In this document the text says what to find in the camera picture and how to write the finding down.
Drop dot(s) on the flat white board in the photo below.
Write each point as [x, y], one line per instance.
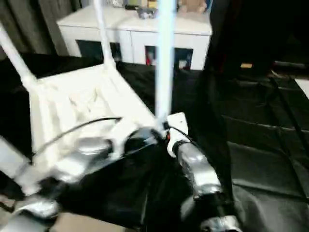
[303, 87]

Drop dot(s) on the black and white bundle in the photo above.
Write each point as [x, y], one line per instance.
[146, 13]

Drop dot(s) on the black mat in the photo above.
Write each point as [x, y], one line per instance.
[253, 133]

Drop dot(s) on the white plastic table top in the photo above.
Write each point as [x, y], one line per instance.
[72, 96]

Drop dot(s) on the white plastic table leg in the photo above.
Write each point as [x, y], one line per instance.
[103, 31]
[14, 159]
[17, 55]
[165, 60]

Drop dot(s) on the small yellow label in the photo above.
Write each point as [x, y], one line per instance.
[246, 65]

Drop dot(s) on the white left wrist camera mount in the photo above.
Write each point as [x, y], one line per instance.
[119, 137]

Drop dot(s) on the grey-green curtain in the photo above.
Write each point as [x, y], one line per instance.
[31, 24]

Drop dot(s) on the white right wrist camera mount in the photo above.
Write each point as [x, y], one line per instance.
[178, 123]

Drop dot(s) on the white plastic bottle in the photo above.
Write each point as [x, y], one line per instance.
[182, 63]

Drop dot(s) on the white cabinet with glass doors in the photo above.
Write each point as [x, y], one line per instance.
[91, 24]

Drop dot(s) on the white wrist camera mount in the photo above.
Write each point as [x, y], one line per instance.
[119, 137]
[178, 123]

